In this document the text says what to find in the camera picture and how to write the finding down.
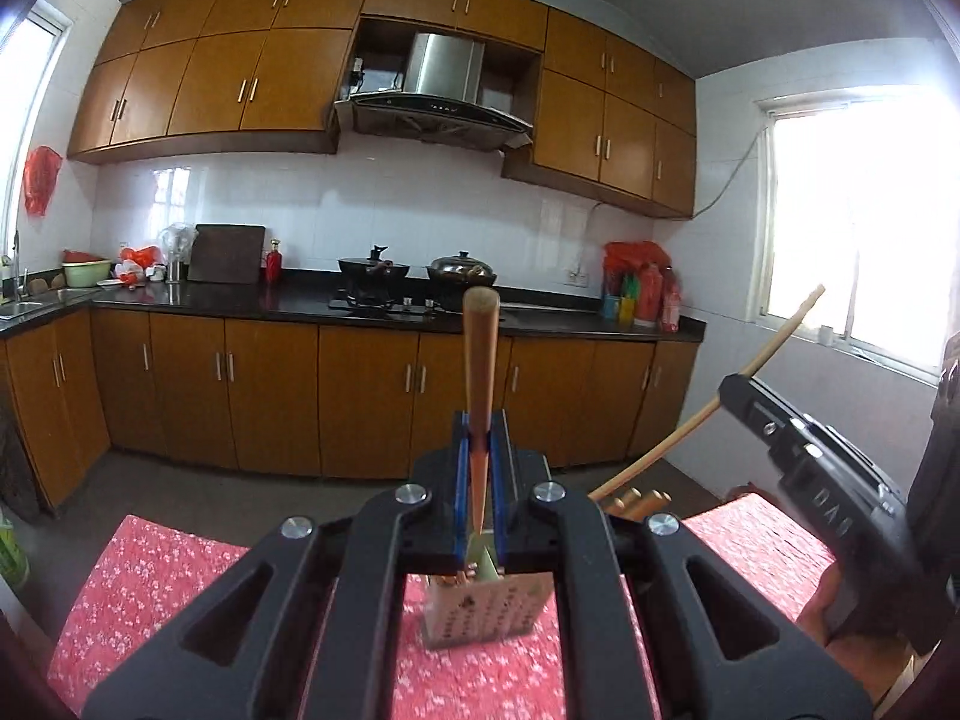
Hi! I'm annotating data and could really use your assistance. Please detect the red plastic bag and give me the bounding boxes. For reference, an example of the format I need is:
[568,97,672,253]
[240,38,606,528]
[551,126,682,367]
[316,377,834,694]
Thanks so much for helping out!
[604,240,672,286]
[116,244,166,278]
[22,146,63,218]

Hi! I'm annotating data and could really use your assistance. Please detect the gas stove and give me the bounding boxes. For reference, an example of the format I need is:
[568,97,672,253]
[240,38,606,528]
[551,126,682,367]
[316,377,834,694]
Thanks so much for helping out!
[328,289,511,316]

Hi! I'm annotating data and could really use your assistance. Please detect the red floral tablecloth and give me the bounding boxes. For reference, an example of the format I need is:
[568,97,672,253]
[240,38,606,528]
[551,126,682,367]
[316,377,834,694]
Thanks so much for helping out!
[46,491,837,720]

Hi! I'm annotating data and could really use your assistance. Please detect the green and yellow containers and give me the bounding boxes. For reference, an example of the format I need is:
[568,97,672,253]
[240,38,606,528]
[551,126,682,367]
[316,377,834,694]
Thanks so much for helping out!
[604,274,640,323]

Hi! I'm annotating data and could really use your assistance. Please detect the wall cable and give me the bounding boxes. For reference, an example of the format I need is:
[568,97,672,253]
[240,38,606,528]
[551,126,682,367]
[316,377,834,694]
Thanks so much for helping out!
[574,127,773,278]

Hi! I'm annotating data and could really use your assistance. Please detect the reddish wooden utensil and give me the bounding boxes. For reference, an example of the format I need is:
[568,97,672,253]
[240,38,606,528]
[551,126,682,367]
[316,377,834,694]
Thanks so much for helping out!
[461,286,500,541]

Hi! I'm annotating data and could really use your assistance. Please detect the dark cutting board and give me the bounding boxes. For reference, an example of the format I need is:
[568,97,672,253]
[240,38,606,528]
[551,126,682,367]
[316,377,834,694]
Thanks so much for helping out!
[187,223,267,284]

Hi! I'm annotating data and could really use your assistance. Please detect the black wok with handle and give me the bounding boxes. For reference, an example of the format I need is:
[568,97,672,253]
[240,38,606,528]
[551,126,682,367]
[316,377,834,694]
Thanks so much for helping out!
[337,244,412,293]

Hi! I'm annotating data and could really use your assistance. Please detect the brown lower kitchen cabinets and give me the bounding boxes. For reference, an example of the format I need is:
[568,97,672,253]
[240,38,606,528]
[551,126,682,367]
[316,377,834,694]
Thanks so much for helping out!
[0,306,702,515]

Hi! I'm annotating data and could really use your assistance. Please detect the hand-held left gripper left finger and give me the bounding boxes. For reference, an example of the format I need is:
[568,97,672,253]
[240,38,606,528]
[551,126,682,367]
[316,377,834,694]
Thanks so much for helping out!
[81,411,472,720]

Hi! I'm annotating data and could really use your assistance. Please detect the green basin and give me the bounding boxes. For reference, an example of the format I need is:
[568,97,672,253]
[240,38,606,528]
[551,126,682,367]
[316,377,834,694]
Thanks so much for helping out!
[61,259,113,288]

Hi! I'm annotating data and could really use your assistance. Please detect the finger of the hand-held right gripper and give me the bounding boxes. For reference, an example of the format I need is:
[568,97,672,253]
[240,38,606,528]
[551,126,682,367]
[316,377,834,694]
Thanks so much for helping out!
[716,373,797,452]

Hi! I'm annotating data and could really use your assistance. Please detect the wok with lid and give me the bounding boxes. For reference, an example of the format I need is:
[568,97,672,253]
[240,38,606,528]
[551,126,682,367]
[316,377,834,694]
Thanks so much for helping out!
[426,250,497,293]

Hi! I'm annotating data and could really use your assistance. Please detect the green plastic container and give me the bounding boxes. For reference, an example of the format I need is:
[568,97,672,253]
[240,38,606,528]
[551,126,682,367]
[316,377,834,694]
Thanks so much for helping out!
[0,510,29,593]

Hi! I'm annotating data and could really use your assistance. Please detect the metal faucet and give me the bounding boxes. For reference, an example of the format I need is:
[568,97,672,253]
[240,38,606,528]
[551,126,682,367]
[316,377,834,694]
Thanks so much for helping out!
[9,231,31,301]

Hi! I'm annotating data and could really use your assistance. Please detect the white perforated utensil holder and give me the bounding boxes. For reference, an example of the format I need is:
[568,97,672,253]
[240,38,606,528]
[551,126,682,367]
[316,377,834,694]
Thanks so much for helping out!
[420,529,557,652]

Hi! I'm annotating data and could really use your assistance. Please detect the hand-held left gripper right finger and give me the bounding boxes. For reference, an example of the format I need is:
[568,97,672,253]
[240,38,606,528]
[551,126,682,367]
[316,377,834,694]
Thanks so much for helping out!
[489,409,875,720]

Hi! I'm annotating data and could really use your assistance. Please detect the steel range hood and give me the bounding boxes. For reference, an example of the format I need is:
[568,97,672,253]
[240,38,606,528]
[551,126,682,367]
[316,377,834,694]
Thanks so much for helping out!
[334,31,535,152]

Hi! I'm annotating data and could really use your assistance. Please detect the person's right hand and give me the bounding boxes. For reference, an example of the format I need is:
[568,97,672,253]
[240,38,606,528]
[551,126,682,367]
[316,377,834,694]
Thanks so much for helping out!
[795,564,927,713]

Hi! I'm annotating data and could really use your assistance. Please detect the brown upper kitchen cabinets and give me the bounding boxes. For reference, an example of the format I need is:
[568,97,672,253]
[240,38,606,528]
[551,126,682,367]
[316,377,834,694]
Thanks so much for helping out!
[66,0,698,220]

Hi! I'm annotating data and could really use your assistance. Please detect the large red bottle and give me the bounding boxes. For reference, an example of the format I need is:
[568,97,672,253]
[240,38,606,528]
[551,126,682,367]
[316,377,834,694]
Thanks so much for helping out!
[637,262,665,327]

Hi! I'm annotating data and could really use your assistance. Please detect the black kitchen countertop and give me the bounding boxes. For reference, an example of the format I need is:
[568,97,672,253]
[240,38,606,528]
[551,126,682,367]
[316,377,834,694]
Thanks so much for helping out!
[0,268,707,342]

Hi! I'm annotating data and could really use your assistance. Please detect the brown kitchen cabinets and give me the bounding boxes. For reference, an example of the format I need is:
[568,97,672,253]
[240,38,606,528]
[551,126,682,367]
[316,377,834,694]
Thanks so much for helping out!
[66,0,698,220]
[0,306,702,515]

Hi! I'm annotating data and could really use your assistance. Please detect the bright window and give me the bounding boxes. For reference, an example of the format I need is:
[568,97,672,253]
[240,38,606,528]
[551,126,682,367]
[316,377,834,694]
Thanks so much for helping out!
[0,4,72,263]
[754,86,960,376]

